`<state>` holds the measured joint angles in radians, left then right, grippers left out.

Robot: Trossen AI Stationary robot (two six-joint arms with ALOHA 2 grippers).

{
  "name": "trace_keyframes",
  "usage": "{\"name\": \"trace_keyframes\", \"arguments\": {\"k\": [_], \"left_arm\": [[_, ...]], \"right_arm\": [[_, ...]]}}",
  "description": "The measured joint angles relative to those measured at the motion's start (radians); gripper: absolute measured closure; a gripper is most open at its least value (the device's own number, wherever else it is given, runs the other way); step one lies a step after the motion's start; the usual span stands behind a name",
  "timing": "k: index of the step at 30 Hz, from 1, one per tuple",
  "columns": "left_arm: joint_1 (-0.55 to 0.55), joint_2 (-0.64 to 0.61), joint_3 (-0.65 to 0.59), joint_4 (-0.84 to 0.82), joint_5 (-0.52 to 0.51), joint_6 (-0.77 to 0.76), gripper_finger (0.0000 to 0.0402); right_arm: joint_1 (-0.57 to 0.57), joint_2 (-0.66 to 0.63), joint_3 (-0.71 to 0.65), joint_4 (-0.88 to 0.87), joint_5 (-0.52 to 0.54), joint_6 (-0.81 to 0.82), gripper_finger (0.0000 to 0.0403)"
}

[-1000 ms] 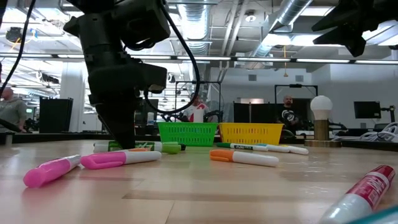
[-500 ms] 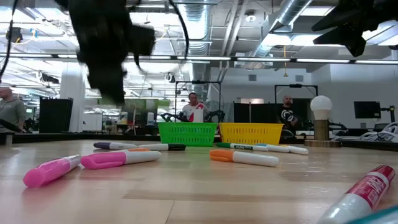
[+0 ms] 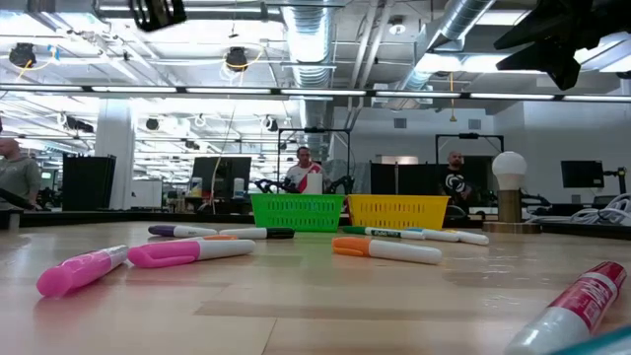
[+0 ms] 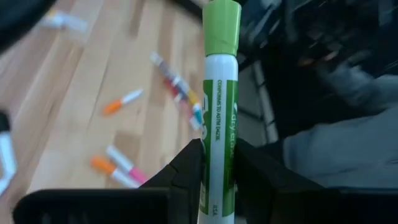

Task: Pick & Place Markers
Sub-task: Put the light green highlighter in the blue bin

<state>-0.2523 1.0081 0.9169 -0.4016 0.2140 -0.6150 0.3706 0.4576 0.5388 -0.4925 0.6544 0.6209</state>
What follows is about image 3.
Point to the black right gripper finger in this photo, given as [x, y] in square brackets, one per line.
[562, 22]
[562, 56]

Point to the red Expo fine marker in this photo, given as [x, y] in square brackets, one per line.
[586, 296]

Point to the green Expo fine marker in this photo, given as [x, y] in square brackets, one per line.
[389, 233]

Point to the black background robot arm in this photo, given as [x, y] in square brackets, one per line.
[342, 183]
[271, 185]

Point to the black computer monitor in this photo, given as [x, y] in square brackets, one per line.
[222, 175]
[581, 173]

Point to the white globe lamp brass base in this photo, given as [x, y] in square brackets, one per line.
[509, 170]

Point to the person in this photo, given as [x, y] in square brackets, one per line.
[456, 182]
[20, 177]
[303, 172]

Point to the wipes canister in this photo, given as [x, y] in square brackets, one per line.
[196, 187]
[239, 187]

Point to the black cabinet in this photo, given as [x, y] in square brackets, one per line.
[89, 182]

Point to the black partition panel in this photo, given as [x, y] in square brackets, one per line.
[414, 180]

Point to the yellow fine-tip marker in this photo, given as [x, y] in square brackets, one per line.
[473, 238]

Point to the long light bar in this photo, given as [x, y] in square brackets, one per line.
[345, 92]

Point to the purple fine-tip marker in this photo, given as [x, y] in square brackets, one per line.
[162, 230]

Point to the yellow plastic basket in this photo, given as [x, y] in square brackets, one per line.
[394, 213]

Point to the orange fine-tip marker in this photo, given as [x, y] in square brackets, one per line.
[222, 237]
[404, 252]

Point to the pink fine-tip marker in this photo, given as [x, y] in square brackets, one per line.
[69, 276]
[162, 254]

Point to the green plastic basket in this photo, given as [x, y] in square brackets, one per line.
[296, 212]

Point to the black hanging camera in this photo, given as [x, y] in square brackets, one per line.
[236, 58]
[22, 54]

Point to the silver ventilation duct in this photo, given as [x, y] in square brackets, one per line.
[310, 34]
[463, 20]

